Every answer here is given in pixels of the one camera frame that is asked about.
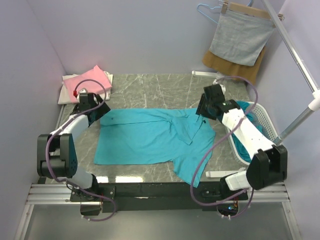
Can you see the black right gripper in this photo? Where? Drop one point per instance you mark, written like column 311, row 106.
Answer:
column 200, row 109

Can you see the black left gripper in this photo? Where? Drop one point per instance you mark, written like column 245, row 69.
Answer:
column 102, row 110

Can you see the teal t shirt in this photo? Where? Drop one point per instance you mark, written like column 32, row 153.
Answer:
column 145, row 136

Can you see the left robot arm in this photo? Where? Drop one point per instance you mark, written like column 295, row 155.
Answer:
column 56, row 153

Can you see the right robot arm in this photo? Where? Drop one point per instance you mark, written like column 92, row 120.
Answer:
column 269, row 162

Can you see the teal shirts in basket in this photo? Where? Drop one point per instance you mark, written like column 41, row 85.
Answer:
column 242, row 144

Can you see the folded white t shirt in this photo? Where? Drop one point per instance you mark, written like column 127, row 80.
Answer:
column 64, row 97

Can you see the folded pink t shirt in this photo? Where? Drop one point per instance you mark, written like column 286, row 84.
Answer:
column 103, row 77

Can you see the white rack base foot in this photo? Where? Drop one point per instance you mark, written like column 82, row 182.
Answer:
column 213, row 75

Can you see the brown hanging cloth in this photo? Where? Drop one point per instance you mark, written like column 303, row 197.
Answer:
column 233, row 69

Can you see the white laundry basket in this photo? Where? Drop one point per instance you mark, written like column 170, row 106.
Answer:
column 261, row 120

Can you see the white rack front foot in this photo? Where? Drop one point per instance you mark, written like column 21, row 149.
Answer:
column 221, row 174

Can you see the grey hanging cloth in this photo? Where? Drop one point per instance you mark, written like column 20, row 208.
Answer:
column 240, row 38

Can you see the wooden clip hanger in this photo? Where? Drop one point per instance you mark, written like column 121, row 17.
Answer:
column 244, row 9

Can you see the silver clothes rack pole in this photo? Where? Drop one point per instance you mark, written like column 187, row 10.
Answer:
column 284, row 91

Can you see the black base beam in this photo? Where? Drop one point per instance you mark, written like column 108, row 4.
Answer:
column 148, row 196

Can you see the aluminium rail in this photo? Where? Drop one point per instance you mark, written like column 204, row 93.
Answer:
column 58, row 194

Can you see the blue wire hanger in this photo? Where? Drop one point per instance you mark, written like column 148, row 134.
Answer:
column 210, row 12

